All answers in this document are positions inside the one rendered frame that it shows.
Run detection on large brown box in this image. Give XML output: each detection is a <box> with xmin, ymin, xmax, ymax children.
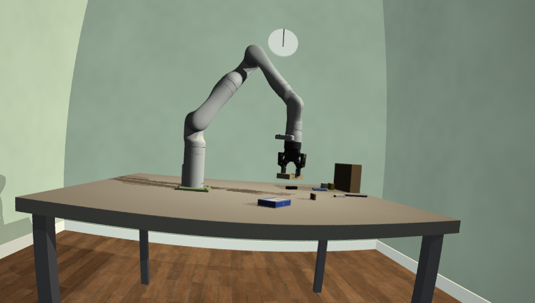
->
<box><xmin>333</xmin><ymin>163</ymin><xmax>363</xmax><ymax>194</ymax></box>

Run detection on beige table with dark legs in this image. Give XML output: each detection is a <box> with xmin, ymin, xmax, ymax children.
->
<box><xmin>15</xmin><ymin>173</ymin><xmax>461</xmax><ymax>303</ymax></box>

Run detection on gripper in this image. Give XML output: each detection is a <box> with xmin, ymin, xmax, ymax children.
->
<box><xmin>277</xmin><ymin>141</ymin><xmax>308</xmax><ymax>178</ymax></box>

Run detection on white round wall clock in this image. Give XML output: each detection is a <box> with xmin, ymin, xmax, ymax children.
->
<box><xmin>267</xmin><ymin>28</ymin><xmax>299</xmax><ymax>57</ymax></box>

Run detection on blue and white box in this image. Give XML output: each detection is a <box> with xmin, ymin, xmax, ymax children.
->
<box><xmin>257</xmin><ymin>197</ymin><xmax>292</xmax><ymax>209</ymax></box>

